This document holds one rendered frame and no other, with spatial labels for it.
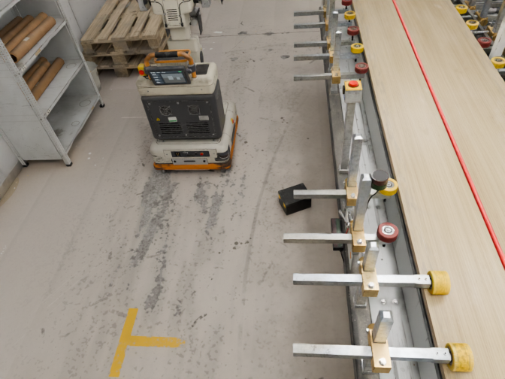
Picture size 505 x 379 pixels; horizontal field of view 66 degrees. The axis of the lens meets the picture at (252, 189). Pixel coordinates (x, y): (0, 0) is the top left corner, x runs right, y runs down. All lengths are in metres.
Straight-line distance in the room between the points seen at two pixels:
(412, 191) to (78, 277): 2.14
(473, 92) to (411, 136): 0.53
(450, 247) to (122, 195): 2.41
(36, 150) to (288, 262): 2.31
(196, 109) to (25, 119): 1.37
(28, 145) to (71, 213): 0.75
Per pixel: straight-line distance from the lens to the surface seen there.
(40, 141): 3.66
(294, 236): 1.65
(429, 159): 1.99
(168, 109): 2.95
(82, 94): 4.36
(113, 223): 3.09
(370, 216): 2.06
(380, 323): 1.22
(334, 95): 2.69
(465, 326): 1.52
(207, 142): 3.05
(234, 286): 2.53
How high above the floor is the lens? 2.19
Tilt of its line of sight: 47 degrees down
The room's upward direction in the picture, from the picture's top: 7 degrees counter-clockwise
